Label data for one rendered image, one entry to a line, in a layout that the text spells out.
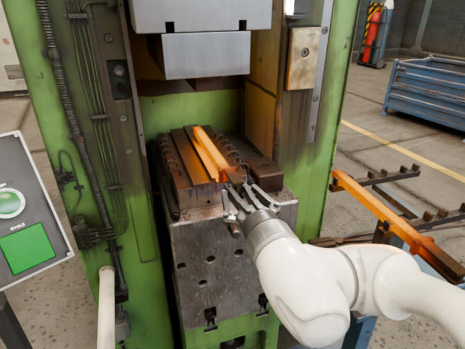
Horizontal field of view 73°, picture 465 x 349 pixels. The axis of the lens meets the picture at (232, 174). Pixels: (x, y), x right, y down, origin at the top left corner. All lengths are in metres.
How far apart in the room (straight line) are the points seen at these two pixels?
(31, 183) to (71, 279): 1.44
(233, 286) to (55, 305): 1.21
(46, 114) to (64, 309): 1.29
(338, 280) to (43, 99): 0.76
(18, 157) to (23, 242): 0.17
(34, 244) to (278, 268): 0.48
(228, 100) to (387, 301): 0.98
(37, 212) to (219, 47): 0.51
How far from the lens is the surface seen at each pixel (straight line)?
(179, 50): 0.74
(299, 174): 1.16
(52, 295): 2.10
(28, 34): 0.89
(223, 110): 1.32
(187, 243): 0.89
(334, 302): 0.48
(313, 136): 1.12
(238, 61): 0.78
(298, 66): 0.99
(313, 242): 1.11
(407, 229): 0.82
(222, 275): 1.02
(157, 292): 1.30
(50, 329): 1.95
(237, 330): 1.26
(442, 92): 4.47
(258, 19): 0.78
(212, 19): 0.75
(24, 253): 0.74
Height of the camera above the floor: 1.44
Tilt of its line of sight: 30 degrees down
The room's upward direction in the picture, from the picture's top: straight up
